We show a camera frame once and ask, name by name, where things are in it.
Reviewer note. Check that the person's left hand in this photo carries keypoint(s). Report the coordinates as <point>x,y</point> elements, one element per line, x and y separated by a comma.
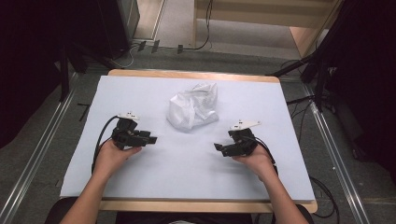
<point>113,158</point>

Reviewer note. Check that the person's right hand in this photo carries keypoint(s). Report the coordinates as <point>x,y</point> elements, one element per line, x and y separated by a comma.
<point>257,161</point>

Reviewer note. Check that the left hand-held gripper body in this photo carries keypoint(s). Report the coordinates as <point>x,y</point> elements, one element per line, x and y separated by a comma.
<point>126,137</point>

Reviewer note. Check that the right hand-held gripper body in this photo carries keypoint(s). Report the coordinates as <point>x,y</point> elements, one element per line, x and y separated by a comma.
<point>244,141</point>

